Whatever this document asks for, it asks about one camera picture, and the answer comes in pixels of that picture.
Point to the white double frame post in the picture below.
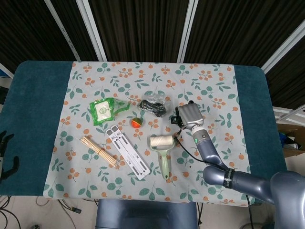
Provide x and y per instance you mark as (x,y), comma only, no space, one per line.
(93,31)

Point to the wooden stick bundle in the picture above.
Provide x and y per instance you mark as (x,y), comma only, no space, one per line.
(97,149)

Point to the green white plastic packet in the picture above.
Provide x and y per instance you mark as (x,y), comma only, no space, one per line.
(102,111)

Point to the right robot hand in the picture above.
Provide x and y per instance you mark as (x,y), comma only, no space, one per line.
(190,114)

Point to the cardboard box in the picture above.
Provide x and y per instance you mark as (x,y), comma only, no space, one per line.
(293,140)

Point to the teal table cover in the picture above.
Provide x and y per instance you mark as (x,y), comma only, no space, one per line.
(35,119)

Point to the white slanted frame post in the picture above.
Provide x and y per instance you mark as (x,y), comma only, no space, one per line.
(283,45)
(63,31)

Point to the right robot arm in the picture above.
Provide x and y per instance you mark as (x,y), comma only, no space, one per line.
(250,181)

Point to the white folding laptop stand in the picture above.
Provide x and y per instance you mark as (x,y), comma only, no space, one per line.
(128,152)

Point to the green lint roller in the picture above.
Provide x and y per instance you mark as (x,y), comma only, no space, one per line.
(164,162)

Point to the blue grey robot torso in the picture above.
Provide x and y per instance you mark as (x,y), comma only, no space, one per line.
(145,214)

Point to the clear bag with black item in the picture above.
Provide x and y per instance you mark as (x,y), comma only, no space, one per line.
(152,107)

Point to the floral orange leaf tablecloth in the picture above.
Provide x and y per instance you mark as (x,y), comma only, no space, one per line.
(202,78)

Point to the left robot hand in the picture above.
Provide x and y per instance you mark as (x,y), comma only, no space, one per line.
(4,143)

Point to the orange green ball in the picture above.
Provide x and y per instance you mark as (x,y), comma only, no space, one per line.
(136,122)

